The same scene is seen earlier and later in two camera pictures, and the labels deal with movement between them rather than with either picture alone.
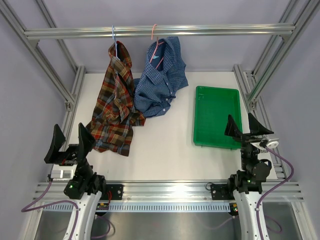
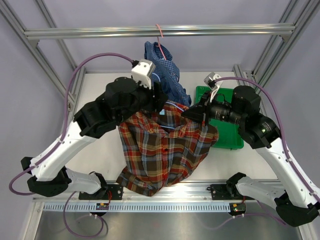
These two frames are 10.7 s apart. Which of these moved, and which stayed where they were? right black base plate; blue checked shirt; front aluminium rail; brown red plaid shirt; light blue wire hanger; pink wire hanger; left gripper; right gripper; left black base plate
Moved: left gripper; right gripper; blue checked shirt; pink wire hanger; brown red plaid shirt; light blue wire hanger
Stayed: left black base plate; front aluminium rail; right black base plate
